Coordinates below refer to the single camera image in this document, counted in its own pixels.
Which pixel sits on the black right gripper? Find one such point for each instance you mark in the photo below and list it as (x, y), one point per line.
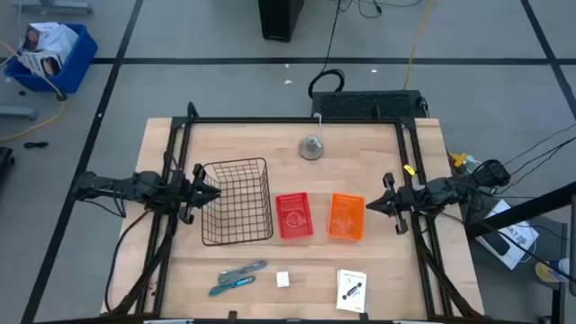
(407, 198)

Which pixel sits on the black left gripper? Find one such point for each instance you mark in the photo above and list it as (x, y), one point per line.
(184, 193)

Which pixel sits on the white green card reader box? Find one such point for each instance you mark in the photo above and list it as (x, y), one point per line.
(351, 292)

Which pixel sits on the small white box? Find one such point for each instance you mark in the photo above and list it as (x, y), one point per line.
(282, 279)

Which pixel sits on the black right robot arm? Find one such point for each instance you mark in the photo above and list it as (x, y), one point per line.
(450, 189)

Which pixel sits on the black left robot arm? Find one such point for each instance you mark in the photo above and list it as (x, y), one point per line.
(135, 186)

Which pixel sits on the blue plastic bin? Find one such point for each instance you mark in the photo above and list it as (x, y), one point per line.
(76, 67)

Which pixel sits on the orange plastic basket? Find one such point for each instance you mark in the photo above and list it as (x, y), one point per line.
(346, 216)

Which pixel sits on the yellow tag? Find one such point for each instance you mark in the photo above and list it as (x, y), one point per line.
(408, 170)

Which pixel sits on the yellow plug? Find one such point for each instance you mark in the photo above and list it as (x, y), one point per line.
(459, 159)

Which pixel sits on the red plastic basket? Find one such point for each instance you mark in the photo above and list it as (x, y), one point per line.
(294, 216)

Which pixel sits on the teal utility knife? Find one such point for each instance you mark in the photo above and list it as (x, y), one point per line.
(234, 284)

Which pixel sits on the black perforated case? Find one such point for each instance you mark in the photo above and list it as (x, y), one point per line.
(364, 104)

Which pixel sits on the black table clip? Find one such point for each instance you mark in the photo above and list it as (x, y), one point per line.
(363, 317)
(232, 316)

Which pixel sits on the white aluminium bar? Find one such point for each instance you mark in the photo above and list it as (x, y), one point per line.
(411, 321)
(168, 321)

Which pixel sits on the white flat box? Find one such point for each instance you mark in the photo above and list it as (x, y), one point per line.
(517, 234)

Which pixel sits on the black metal beam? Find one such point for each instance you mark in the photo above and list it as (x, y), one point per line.
(522, 211)

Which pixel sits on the yellow white bottle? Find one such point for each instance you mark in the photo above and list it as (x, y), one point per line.
(551, 272)

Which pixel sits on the black computer tower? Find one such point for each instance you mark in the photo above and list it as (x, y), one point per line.
(280, 20)

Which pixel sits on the grey metal stand foot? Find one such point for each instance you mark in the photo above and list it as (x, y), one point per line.
(54, 6)
(15, 112)

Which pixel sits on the white printed cardboard box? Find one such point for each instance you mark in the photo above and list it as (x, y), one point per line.
(40, 65)
(49, 38)

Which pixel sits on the black aluminium table frame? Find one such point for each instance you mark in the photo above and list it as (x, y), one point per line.
(288, 120)

